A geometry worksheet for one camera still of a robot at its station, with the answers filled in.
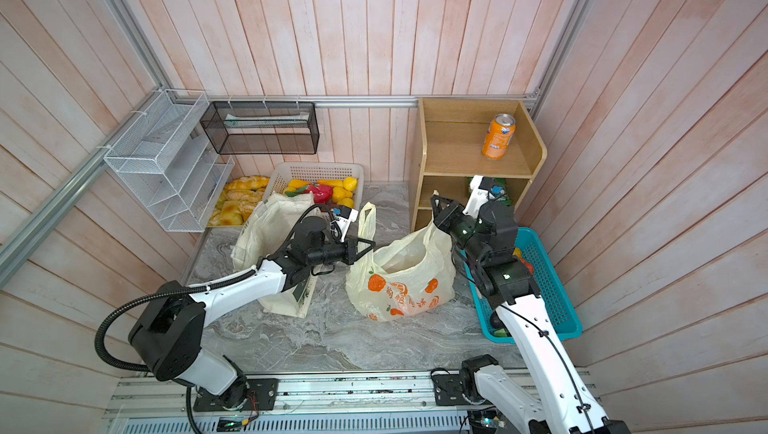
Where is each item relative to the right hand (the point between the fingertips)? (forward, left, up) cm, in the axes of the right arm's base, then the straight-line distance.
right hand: (430, 197), depth 67 cm
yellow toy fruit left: (+35, +45, -31) cm, 65 cm away
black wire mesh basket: (+43, +55, -11) cm, 71 cm away
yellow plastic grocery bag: (-12, +4, -15) cm, 20 cm away
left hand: (-4, +13, -18) cm, 22 cm away
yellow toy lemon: (+34, +24, -30) cm, 52 cm away
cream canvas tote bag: (+6, +46, -20) cm, 51 cm away
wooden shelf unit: (+31, -12, -7) cm, 34 cm away
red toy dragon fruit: (+27, +34, -28) cm, 52 cm away
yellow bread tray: (+25, +65, -30) cm, 76 cm away
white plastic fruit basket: (+35, +32, -31) cm, 57 cm away
